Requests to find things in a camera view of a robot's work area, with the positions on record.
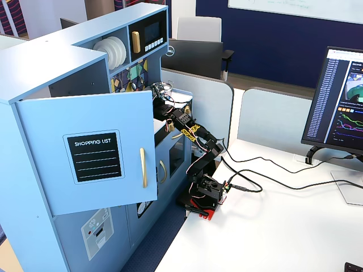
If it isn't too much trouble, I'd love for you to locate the grey office chair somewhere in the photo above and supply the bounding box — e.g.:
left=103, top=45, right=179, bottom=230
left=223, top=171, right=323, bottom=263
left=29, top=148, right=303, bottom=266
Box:
left=175, top=16, right=235, bottom=82

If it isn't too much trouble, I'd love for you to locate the black USB cable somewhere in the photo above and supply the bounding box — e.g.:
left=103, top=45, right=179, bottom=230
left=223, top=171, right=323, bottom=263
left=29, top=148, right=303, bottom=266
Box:
left=220, top=138, right=358, bottom=174

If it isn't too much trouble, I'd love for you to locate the dark grey divider panel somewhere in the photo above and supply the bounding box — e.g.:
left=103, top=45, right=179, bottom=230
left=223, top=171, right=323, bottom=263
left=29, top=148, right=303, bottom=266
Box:
left=60, top=18, right=79, bottom=30

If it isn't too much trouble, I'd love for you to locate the white toy plate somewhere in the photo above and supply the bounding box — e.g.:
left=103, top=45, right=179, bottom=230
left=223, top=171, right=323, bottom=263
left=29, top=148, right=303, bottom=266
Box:
left=107, top=36, right=124, bottom=68
left=116, top=36, right=128, bottom=65
left=92, top=38, right=117, bottom=70

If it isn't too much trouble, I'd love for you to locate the open blue fridge door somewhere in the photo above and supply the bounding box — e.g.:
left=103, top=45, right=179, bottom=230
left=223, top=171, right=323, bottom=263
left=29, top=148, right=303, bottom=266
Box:
left=15, top=90, right=158, bottom=216

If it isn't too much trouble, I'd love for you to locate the gold microwave handle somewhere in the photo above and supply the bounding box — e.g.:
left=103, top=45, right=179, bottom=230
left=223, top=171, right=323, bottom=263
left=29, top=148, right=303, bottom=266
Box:
left=131, top=31, right=142, bottom=54

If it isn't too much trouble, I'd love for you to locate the gold fridge door handle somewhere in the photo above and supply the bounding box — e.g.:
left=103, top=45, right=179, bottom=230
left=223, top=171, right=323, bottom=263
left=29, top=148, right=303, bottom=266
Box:
left=139, top=147, right=149, bottom=189

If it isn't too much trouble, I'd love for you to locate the dark Dell monitor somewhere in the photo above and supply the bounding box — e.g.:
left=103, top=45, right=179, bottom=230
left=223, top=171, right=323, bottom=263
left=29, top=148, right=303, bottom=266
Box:
left=161, top=39, right=224, bottom=80

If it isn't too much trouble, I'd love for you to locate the black table clamp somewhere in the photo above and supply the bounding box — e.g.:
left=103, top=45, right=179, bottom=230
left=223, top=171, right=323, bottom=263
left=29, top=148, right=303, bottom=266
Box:
left=184, top=203, right=208, bottom=216

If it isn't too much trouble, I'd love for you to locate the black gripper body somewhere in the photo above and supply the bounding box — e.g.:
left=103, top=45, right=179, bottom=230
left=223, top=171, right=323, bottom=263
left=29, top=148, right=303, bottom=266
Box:
left=153, top=97, right=174, bottom=120

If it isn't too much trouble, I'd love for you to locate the red robot base plate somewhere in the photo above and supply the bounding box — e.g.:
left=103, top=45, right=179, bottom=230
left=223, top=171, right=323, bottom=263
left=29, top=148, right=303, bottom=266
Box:
left=189, top=198, right=219, bottom=221

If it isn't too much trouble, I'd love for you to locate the light grey desk partition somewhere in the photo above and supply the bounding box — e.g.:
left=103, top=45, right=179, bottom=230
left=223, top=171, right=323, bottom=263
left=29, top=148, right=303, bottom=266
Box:
left=237, top=87, right=316, bottom=148
left=161, top=69, right=235, bottom=154

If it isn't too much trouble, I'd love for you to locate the black toy microwave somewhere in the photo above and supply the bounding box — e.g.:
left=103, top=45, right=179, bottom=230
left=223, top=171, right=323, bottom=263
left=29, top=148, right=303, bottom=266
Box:
left=128, top=10, right=167, bottom=62

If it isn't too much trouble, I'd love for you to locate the black power cable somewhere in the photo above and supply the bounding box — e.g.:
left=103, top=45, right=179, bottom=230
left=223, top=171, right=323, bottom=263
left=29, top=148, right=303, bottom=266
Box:
left=225, top=169, right=363, bottom=195

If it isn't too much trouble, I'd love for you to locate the computer monitor with stand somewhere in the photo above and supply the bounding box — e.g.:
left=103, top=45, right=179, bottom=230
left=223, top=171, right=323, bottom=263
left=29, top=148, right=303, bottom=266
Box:
left=301, top=45, right=363, bottom=206

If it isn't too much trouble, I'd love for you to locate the blue toy kitchen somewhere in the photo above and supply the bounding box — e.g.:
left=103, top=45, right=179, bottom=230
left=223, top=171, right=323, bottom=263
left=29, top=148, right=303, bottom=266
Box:
left=0, top=2, right=194, bottom=272

